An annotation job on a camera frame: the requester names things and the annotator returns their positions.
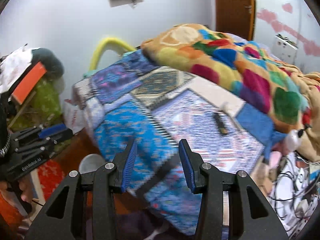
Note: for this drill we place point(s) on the colourful heart fleece blanket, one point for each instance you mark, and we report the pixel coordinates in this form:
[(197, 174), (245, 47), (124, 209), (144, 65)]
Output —
[(280, 90)]

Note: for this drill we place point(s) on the blue patterned bed cover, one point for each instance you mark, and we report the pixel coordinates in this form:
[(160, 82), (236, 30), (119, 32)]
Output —
[(158, 107)]

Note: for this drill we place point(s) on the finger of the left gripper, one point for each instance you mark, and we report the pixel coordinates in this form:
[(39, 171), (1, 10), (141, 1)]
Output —
[(27, 145), (38, 132)]

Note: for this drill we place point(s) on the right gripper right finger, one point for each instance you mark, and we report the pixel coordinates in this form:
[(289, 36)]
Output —
[(250, 214)]

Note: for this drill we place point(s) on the green patterned cloth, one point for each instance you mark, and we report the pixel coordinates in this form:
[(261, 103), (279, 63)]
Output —
[(42, 107)]

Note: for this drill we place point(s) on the white wardrobe pink hearts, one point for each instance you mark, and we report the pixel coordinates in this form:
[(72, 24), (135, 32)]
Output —
[(292, 19)]

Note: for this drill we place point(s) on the white box with items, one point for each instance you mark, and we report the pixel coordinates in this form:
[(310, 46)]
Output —
[(284, 49)]

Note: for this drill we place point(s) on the white plastic bag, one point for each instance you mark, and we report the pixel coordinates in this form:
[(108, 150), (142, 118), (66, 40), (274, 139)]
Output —
[(73, 116)]

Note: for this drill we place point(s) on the yellow foam tube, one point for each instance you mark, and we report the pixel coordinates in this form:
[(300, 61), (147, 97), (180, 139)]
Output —
[(109, 43)]

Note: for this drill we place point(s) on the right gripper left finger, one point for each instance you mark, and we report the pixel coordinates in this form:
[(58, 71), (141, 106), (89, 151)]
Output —
[(64, 214)]

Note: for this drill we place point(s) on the white cloth pile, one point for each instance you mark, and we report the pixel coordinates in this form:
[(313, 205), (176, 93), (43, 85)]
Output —
[(15, 67)]

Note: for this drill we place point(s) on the orange cardboard box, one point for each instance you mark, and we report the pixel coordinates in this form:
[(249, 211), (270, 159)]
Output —
[(27, 84)]

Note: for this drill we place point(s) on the brown wooden door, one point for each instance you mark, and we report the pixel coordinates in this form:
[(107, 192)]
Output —
[(235, 17)]

